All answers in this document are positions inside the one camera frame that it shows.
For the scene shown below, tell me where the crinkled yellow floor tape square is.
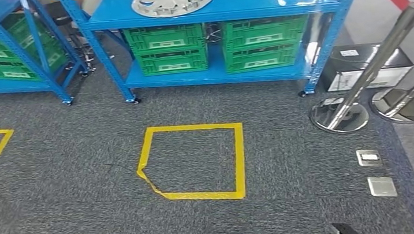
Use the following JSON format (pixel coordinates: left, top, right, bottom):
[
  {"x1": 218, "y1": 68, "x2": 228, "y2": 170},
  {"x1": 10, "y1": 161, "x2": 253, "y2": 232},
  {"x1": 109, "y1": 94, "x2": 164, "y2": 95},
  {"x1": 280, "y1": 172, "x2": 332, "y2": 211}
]
[{"x1": 132, "y1": 117, "x2": 251, "y2": 211}]

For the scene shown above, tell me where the black flat board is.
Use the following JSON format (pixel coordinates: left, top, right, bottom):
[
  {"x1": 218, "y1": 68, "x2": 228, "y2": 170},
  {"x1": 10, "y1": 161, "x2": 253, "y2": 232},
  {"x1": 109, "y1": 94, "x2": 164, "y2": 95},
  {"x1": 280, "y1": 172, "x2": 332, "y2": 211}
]
[{"x1": 316, "y1": 38, "x2": 414, "y2": 95}]

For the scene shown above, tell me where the floor outlet box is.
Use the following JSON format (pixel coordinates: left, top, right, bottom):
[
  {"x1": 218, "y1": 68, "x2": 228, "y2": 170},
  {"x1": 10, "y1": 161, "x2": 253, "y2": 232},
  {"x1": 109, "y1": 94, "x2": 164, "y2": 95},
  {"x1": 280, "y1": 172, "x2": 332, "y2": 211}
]
[{"x1": 356, "y1": 147, "x2": 383, "y2": 170}]

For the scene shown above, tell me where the black office chair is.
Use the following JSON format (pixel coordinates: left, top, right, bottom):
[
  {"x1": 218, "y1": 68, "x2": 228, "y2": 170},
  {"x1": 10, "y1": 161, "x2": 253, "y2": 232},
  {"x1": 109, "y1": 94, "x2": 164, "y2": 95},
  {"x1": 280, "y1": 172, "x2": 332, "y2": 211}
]
[{"x1": 43, "y1": 0, "x2": 96, "y2": 77}]

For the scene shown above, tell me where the steel floor plate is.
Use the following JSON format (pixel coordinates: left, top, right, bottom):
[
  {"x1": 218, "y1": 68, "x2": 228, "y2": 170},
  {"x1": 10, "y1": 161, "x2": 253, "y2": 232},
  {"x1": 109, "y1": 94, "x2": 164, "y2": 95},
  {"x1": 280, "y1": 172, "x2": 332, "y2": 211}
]
[{"x1": 367, "y1": 174, "x2": 398, "y2": 200}]

